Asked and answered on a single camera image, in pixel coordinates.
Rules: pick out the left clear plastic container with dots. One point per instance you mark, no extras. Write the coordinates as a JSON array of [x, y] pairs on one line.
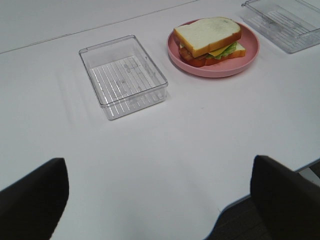
[[124, 77]]

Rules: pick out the bread slice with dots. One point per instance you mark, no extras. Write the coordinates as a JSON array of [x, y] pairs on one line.
[[208, 34], [210, 62]]

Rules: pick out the clear plastic container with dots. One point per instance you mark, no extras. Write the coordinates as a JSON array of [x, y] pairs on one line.
[[124, 77], [292, 25]]

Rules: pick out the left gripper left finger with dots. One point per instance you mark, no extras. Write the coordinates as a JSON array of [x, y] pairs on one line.
[[31, 208]]

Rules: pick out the yellow cheese slice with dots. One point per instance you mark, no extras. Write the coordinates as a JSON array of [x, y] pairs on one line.
[[218, 51]]

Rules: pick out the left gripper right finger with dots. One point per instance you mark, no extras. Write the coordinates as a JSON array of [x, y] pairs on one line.
[[288, 204]]

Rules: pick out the bacon strip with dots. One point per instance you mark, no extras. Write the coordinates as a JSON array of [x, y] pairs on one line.
[[187, 57]]

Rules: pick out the pink round plate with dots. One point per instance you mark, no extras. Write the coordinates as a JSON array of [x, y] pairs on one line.
[[225, 68]]

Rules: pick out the green lettuce leaf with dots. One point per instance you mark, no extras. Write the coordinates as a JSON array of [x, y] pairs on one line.
[[235, 50]]

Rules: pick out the right clear plastic container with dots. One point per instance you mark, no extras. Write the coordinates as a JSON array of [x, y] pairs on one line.
[[292, 25]]

